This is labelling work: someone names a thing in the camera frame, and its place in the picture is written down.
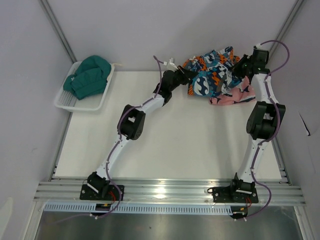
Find teal green shorts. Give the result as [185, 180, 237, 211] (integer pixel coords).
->
[63, 55, 112, 100]

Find slotted white cable duct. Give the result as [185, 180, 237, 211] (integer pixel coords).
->
[43, 202, 233, 216]

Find pink shark print shorts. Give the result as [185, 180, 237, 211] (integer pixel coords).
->
[209, 77, 256, 106]

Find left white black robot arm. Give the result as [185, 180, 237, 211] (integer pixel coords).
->
[87, 66, 198, 200]

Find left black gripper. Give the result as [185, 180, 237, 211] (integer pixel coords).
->
[169, 66, 198, 93]

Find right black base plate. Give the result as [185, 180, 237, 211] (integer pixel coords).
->
[207, 186, 259, 204]

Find white plastic basket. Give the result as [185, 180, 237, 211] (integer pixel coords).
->
[53, 61, 116, 113]

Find aluminium mounting rail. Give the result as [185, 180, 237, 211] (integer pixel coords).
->
[33, 178, 306, 206]

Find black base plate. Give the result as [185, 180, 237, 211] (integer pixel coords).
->
[207, 186, 259, 204]
[79, 184, 125, 201]

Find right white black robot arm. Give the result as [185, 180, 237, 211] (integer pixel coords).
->
[228, 47, 286, 202]

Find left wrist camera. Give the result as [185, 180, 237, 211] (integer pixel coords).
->
[163, 57, 179, 72]

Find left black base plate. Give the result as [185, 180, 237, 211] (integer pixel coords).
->
[79, 184, 125, 201]

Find aluminium frame post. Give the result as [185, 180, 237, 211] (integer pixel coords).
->
[38, 0, 77, 63]
[256, 0, 307, 77]

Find right aluminium frame post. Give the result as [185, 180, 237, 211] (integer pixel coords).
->
[256, 0, 307, 77]

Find left aluminium frame post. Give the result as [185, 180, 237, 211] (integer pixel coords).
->
[38, 0, 77, 63]

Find blue patterned shorts pile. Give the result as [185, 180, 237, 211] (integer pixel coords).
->
[182, 46, 244, 98]

